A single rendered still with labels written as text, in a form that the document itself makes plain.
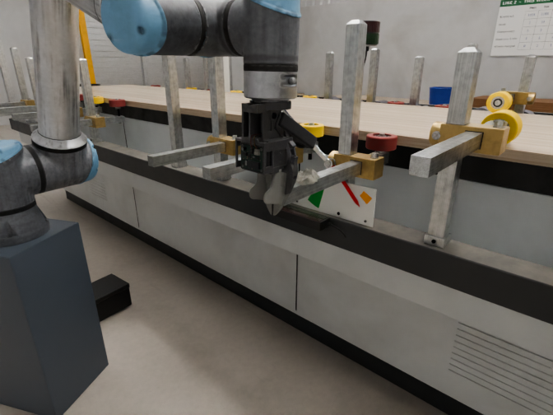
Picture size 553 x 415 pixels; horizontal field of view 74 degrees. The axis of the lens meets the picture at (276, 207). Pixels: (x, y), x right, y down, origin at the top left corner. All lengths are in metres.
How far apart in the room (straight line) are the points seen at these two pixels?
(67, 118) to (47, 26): 0.25
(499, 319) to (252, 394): 0.86
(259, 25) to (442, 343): 1.05
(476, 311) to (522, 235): 0.24
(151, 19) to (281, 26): 0.18
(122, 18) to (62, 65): 0.61
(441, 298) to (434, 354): 0.39
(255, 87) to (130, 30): 0.19
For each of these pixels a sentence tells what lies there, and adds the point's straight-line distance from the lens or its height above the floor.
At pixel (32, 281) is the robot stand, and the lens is 1.29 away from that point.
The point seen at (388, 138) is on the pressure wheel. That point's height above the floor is 0.91.
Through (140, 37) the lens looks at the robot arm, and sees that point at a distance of 0.59.
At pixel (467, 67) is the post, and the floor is 1.08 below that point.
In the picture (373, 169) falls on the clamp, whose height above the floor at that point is 0.85.
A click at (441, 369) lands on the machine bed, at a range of 1.37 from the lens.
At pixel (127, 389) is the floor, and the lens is 1.56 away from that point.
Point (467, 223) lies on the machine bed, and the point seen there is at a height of 0.69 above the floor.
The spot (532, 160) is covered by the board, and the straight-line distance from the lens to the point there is 1.01.
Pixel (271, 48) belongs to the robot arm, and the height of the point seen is 1.11.
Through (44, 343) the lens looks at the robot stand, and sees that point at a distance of 1.39.
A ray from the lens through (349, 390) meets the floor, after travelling 1.49.
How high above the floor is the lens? 1.09
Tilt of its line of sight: 21 degrees down
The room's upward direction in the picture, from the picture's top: straight up
